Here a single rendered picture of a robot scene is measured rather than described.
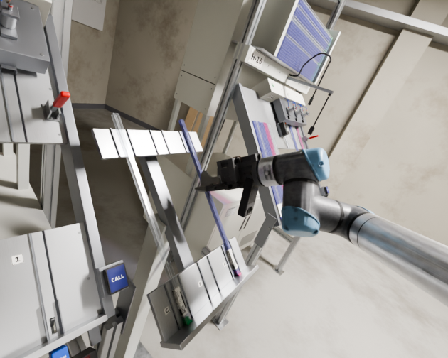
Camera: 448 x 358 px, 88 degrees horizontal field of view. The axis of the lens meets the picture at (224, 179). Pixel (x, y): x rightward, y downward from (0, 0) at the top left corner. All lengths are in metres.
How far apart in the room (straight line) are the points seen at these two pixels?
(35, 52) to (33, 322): 0.51
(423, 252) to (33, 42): 0.79
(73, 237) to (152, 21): 3.94
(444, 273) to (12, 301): 0.65
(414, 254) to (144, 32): 4.23
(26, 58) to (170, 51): 3.49
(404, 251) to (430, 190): 3.45
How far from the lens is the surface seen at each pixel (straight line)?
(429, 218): 4.04
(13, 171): 1.22
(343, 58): 3.50
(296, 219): 0.48
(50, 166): 0.91
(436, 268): 0.44
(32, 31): 0.68
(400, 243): 0.48
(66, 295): 0.57
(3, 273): 0.55
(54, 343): 0.56
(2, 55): 0.64
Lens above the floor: 1.22
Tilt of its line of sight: 22 degrees down
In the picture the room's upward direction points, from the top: 22 degrees clockwise
